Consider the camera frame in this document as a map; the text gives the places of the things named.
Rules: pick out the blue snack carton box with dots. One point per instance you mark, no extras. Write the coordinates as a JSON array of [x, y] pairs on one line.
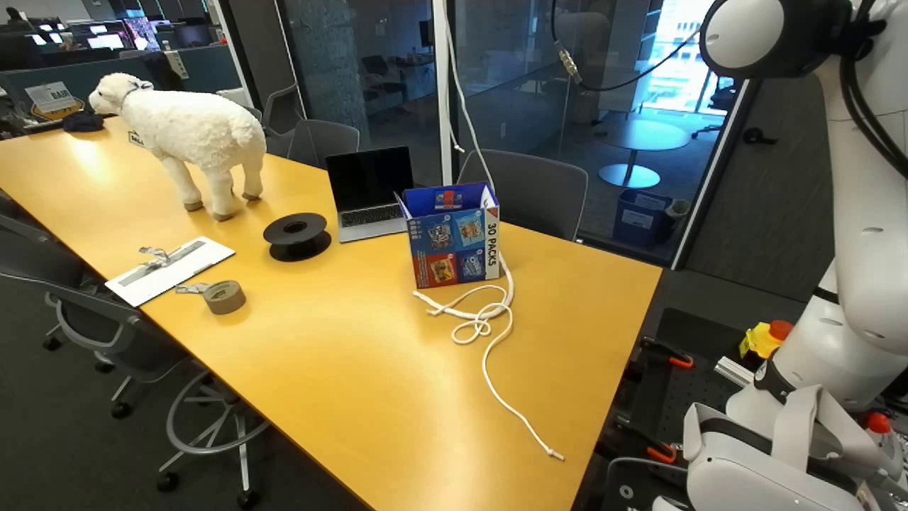
[[444, 244]]

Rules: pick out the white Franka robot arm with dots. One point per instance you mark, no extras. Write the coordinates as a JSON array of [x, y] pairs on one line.
[[870, 235]]

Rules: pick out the dark grey office chair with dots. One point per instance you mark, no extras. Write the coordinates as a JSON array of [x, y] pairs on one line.
[[30, 244], [326, 143], [539, 193], [213, 414], [281, 109], [93, 328]]

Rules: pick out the grey open laptop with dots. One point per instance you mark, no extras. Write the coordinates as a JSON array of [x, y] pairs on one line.
[[370, 180]]

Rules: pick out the black tape roll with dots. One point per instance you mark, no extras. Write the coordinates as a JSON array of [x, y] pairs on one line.
[[295, 235]]

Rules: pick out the blue bin behind glass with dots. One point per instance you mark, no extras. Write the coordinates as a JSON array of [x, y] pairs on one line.
[[647, 218]]

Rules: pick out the black equipment cart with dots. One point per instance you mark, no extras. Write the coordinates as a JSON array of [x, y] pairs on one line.
[[699, 406]]

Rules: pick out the white toy sheep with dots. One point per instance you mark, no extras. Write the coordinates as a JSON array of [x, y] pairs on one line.
[[189, 130]]

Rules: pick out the yellow and red toy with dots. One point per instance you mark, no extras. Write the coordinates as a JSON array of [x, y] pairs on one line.
[[763, 342]]

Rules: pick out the white VR headset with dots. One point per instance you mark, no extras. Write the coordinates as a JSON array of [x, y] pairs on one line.
[[756, 464]]

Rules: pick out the dark blue office divider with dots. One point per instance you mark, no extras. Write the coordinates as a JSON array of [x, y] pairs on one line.
[[122, 72]]

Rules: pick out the small black pouch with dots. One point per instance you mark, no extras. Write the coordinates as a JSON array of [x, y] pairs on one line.
[[84, 120]]

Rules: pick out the white desk sign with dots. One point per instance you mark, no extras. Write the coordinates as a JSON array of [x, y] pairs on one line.
[[51, 99]]

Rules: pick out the small red cap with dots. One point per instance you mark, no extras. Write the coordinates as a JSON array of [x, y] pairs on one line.
[[878, 423]]

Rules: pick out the round pedestal table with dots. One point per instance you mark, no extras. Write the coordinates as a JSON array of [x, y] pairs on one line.
[[652, 130]]

